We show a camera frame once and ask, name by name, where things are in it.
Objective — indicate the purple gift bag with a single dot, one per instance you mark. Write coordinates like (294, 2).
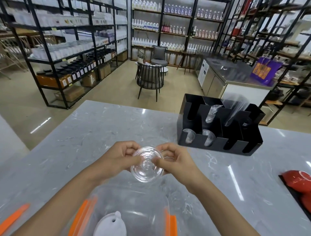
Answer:
(263, 70)

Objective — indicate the rows of white bottles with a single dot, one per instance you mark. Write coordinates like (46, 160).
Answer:
(170, 26)

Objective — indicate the clear container with orange clips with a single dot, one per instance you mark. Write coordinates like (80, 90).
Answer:
(136, 206)

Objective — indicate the person's left hand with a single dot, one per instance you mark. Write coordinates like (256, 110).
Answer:
(114, 158)

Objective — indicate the dark wooden stool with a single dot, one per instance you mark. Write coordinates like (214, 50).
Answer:
(186, 58)

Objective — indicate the dark slatted chair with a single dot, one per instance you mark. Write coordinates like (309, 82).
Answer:
(148, 75)

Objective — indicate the black cup organizer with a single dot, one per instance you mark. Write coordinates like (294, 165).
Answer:
(230, 143)

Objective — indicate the row of dark labelled jars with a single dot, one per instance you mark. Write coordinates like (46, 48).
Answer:
(75, 69)

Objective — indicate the black shelf rack with jars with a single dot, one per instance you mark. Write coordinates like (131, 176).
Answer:
(38, 36)

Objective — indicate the grey armchair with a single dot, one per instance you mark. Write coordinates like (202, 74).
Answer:
(159, 54)

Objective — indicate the person's right hand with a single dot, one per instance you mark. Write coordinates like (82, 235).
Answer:
(181, 165)

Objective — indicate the potted plant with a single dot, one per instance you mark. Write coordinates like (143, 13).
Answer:
(141, 56)

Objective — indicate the person's right thumb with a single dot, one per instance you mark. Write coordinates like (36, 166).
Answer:
(159, 161)

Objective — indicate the black shelf rack with bottles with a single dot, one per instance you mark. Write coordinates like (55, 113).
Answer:
(159, 24)

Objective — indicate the stack of clear cups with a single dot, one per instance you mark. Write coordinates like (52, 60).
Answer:
(211, 114)
(208, 138)
(189, 136)

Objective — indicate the white plastic funnel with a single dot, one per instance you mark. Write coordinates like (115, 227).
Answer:
(107, 225)

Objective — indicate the clear plastic cup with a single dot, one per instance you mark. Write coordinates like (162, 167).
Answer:
(145, 170)

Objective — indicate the cardboard box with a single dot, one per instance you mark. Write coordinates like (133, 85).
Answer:
(89, 79)
(104, 71)
(70, 93)

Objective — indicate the small white round table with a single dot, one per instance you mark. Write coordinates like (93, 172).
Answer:
(165, 70)

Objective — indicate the person's left forearm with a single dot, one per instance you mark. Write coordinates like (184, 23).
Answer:
(55, 204)

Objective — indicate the person's left thumb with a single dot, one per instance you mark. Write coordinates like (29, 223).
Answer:
(135, 161)

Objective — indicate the red bowl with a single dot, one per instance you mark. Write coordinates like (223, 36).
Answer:
(296, 181)
(306, 203)

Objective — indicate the orange plastic tool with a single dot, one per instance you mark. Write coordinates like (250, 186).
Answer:
(12, 218)

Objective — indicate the clear plastic cup sleeve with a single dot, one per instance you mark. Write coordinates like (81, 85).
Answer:
(235, 107)

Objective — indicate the black shelf rack with wares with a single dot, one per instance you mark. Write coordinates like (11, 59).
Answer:
(279, 41)

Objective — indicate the person's right forearm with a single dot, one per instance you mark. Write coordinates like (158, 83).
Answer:
(218, 209)

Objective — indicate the black tray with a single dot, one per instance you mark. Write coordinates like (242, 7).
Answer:
(291, 192)

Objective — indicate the wooden chair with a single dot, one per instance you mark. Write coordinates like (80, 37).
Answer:
(9, 56)

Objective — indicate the stainless steel counter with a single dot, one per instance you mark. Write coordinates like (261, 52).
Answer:
(218, 73)

